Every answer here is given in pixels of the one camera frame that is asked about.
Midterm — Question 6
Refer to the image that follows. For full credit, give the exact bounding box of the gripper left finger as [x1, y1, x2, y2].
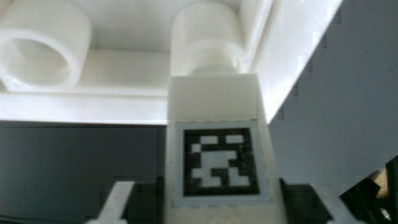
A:
[84, 177, 164, 224]

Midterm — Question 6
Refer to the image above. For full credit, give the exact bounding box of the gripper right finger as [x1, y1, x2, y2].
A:
[278, 178, 358, 224]

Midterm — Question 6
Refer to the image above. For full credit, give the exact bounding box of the white chair leg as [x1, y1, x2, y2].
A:
[164, 74, 288, 224]

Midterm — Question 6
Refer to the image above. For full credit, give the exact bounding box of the white chair seat part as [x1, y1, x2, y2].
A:
[0, 0, 343, 125]

